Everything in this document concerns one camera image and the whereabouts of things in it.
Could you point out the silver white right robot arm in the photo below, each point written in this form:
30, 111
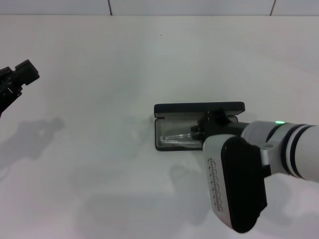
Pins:
286, 147

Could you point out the white black wrist camera box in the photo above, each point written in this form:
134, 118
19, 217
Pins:
239, 184

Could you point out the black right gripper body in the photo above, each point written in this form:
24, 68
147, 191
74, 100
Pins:
219, 125

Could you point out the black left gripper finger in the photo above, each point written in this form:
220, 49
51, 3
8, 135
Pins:
27, 73
6, 74

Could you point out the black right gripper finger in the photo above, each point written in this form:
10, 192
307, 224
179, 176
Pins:
199, 138
196, 129

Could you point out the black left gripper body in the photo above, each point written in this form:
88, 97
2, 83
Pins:
3, 99

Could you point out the black glasses case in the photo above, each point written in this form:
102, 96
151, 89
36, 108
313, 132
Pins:
179, 108

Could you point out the clear plastic glasses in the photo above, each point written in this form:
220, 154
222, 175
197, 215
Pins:
174, 137

